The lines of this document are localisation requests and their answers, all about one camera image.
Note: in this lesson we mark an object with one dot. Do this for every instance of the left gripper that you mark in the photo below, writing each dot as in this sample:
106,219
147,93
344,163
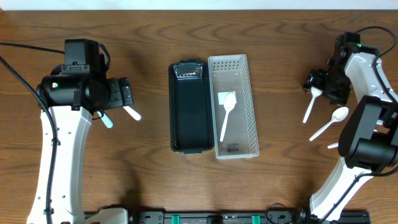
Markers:
125,92

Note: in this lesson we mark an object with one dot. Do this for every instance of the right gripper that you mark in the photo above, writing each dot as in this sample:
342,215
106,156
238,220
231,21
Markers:
314,79

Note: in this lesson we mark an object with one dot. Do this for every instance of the white spoon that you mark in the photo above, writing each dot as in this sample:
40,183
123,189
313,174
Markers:
229,104
133,113
315,93
338,115

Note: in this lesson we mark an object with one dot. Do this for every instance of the white spoon lowest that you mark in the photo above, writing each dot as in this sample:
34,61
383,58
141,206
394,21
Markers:
331,146

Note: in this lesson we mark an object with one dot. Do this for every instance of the black plastic basket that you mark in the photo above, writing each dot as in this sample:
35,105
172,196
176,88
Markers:
191,120

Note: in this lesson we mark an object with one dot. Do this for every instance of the clear plastic basket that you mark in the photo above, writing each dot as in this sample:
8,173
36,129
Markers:
230,73

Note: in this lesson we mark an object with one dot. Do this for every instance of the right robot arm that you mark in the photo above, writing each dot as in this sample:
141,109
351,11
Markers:
367,145

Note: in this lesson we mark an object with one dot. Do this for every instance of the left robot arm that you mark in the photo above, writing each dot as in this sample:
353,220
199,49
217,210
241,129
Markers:
71,95

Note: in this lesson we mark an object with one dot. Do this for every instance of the pale green plastic fork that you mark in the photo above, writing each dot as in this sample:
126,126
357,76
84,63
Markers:
105,119

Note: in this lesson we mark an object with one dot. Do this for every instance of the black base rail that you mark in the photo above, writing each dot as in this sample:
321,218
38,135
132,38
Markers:
217,218

